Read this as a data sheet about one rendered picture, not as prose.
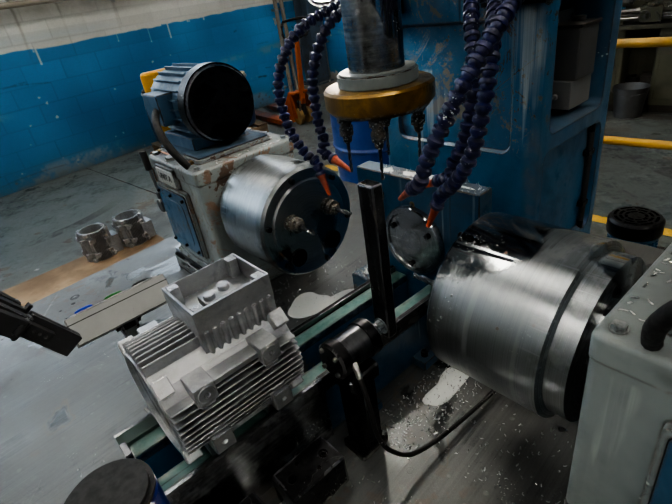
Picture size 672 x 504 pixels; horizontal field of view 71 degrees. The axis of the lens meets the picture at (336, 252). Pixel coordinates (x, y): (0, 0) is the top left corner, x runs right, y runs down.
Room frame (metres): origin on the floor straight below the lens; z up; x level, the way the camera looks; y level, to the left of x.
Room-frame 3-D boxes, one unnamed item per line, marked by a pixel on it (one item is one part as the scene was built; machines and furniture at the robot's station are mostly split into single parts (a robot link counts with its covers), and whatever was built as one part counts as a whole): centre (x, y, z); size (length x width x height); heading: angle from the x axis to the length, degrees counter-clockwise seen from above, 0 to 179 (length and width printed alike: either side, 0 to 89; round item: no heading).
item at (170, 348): (0.55, 0.21, 1.02); 0.20 x 0.19 x 0.19; 127
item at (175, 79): (1.25, 0.32, 1.16); 0.33 x 0.26 x 0.42; 37
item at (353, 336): (0.61, -0.16, 0.92); 0.45 x 0.13 x 0.24; 127
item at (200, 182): (1.24, 0.27, 0.99); 0.35 x 0.31 x 0.37; 37
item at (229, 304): (0.57, 0.18, 1.11); 0.12 x 0.11 x 0.07; 127
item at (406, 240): (0.82, -0.15, 1.02); 0.15 x 0.02 x 0.15; 37
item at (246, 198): (1.05, 0.13, 1.04); 0.37 x 0.25 x 0.25; 37
